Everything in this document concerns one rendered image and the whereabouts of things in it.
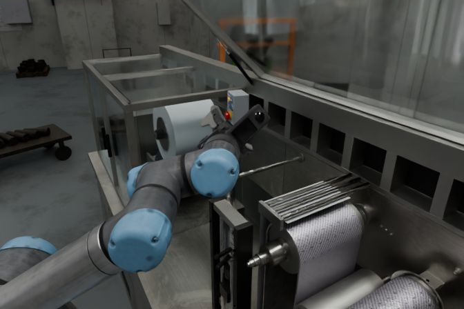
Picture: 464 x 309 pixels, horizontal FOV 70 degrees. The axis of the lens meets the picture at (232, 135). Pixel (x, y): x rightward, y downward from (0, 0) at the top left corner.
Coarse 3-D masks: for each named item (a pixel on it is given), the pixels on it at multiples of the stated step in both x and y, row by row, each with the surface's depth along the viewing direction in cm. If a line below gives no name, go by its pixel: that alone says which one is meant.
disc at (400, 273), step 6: (402, 270) 88; (396, 276) 90; (402, 276) 88; (408, 276) 87; (414, 276) 85; (420, 282) 84; (426, 282) 83; (426, 288) 83; (432, 288) 81; (432, 294) 82; (438, 300) 81; (438, 306) 81
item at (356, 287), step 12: (348, 276) 98; (360, 276) 96; (372, 276) 96; (336, 288) 92; (348, 288) 91; (360, 288) 92; (372, 288) 92; (312, 300) 89; (324, 300) 88; (336, 300) 88; (348, 300) 88
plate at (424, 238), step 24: (264, 144) 148; (288, 144) 133; (288, 168) 136; (312, 168) 123; (336, 168) 113; (288, 192) 140; (360, 192) 105; (384, 216) 99; (408, 216) 92; (384, 240) 101; (408, 240) 93; (432, 240) 87; (456, 240) 82; (360, 264) 111; (384, 264) 103; (408, 264) 95; (432, 264) 88; (456, 264) 83; (456, 288) 84
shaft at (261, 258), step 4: (260, 252) 88; (264, 252) 88; (256, 256) 87; (260, 256) 87; (264, 256) 87; (268, 256) 88; (248, 260) 87; (252, 260) 86; (256, 260) 86; (260, 260) 87; (264, 260) 87; (268, 260) 87; (248, 264) 86; (252, 264) 86; (256, 264) 86; (260, 264) 87
